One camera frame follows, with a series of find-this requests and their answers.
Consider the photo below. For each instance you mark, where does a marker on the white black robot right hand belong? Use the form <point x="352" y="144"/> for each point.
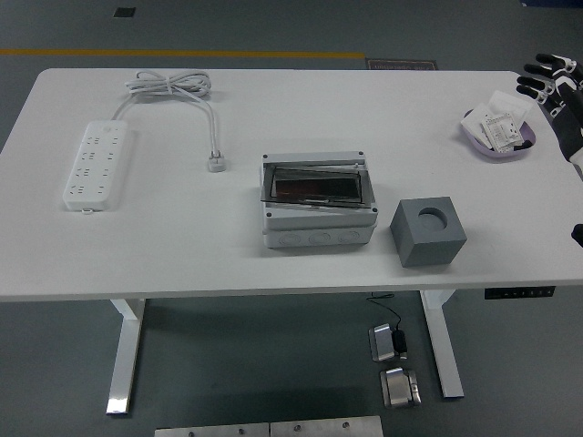
<point x="569" y="132"/>

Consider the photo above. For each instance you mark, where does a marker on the smoky transparent hinged box lid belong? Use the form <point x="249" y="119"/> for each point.
<point x="346" y="186"/>

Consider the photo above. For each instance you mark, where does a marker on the grey plastic junction box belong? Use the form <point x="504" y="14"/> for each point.
<point x="319" y="227"/>

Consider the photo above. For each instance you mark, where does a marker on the orange cylindrical battery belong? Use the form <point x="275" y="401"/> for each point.
<point x="298" y="188"/>

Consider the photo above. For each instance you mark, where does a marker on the small black item in dish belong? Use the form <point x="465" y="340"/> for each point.
<point x="524" y="145"/>

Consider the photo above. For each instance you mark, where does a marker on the plain white plastic bag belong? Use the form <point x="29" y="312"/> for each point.
<point x="512" y="102"/>

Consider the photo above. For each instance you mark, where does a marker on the printed white socket card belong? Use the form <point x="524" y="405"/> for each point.
<point x="501" y="129"/>

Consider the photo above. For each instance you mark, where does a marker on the purple shallow dish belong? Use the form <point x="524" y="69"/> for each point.
<point x="501" y="155"/>

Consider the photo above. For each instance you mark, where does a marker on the small white packet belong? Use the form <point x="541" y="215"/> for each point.
<point x="473" y="120"/>

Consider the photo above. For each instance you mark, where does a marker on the black table control panel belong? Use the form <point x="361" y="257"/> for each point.
<point x="519" y="292"/>

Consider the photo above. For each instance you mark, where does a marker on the brown floor sign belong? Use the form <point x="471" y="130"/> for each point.
<point x="401" y="65"/>

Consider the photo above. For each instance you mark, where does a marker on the grey block with round hole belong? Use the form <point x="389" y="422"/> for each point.
<point x="419" y="246"/>

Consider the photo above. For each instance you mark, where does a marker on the white table leg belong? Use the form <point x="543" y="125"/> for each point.
<point x="444" y="350"/>
<point x="125" y="355"/>

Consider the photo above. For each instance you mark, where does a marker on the silver foot pedal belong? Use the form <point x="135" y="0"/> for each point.
<point x="398" y="387"/>
<point x="382" y="343"/>

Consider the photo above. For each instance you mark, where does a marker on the black square floor cover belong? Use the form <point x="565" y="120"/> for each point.
<point x="124" y="13"/>

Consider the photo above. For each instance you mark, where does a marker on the grey metal plate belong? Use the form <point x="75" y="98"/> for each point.
<point x="209" y="431"/>

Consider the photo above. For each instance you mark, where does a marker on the white power strip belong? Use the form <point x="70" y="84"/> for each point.
<point x="95" y="164"/>

